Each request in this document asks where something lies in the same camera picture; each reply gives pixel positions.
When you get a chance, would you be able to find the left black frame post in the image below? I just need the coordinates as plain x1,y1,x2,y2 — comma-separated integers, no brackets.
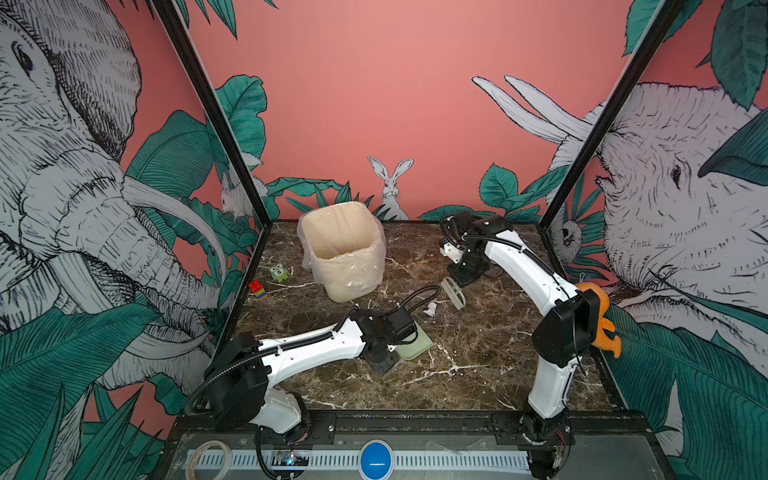
149,0,272,228

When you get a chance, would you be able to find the white slotted cable duct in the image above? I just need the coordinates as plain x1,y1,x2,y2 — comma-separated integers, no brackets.
185,449,532,475

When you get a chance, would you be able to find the white paper scrap upper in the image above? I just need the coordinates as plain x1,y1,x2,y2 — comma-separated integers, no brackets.
423,301,438,318

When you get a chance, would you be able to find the light green dustpan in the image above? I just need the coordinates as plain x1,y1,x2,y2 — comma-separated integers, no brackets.
395,324,434,361

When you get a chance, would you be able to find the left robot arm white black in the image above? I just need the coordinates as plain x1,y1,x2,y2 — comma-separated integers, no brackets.
184,306,418,445

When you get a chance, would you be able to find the light green hand brush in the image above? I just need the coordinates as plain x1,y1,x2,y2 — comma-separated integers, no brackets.
440,277,467,311

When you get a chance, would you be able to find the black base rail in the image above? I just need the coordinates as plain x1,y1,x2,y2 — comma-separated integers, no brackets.
173,409,655,448

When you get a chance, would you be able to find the right black frame post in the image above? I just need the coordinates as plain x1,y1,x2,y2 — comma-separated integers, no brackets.
539,0,688,230

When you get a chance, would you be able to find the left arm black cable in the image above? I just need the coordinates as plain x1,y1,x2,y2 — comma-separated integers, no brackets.
392,284,443,313

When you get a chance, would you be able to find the coiled clear tube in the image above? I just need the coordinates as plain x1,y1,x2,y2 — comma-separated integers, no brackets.
184,442,233,480

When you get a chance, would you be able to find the beige trash bin with liner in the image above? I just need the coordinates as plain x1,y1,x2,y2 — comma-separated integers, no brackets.
297,201,386,303

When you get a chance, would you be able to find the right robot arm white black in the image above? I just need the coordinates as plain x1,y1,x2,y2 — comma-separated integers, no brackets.
439,211,600,445

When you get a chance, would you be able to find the red blue toy block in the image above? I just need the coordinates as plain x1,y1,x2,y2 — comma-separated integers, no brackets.
248,280,267,300

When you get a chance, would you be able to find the black frame post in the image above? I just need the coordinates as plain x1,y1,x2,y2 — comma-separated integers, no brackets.
149,0,272,228
539,0,688,230

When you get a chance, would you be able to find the small green frog toy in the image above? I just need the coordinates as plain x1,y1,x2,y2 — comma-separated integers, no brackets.
269,263,290,284

